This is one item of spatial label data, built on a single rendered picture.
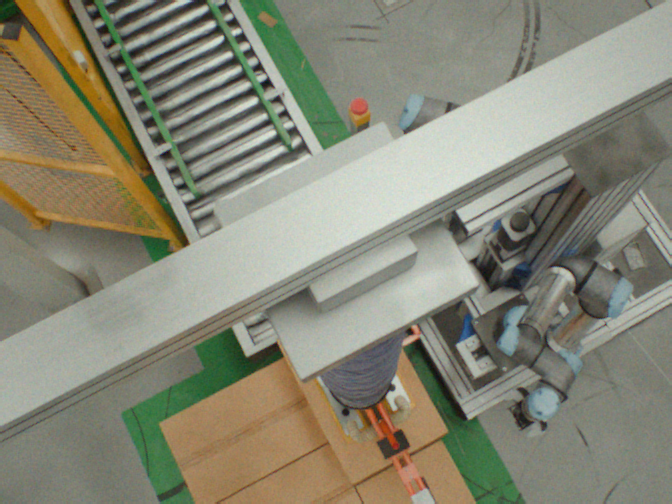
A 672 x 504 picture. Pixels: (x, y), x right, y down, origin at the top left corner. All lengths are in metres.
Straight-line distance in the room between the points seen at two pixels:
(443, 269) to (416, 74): 3.38
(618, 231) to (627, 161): 0.82
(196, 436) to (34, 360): 2.52
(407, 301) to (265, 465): 2.39
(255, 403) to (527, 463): 1.33
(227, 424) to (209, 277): 2.54
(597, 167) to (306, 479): 1.87
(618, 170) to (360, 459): 1.45
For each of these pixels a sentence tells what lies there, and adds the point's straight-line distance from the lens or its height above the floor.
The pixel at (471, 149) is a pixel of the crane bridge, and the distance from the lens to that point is 1.15.
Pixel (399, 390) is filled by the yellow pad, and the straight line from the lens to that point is 3.16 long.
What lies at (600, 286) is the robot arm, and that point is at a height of 1.66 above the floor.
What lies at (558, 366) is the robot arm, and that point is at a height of 1.85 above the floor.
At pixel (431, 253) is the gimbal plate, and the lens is 1.28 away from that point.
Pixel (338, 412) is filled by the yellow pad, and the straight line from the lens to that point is 3.15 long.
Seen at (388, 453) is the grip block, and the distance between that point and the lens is 3.02.
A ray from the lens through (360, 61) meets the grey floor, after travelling 4.64.
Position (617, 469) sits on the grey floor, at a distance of 4.26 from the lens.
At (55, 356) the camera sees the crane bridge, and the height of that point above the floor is 3.05.
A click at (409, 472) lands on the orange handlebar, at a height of 1.09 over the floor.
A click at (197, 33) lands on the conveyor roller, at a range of 4.18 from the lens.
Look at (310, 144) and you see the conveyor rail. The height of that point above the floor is 0.59.
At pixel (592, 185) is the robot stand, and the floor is 2.03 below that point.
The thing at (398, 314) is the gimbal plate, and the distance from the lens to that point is 1.26.
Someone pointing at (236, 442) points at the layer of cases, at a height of 0.54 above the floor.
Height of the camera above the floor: 4.11
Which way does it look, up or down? 75 degrees down
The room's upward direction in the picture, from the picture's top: 10 degrees counter-clockwise
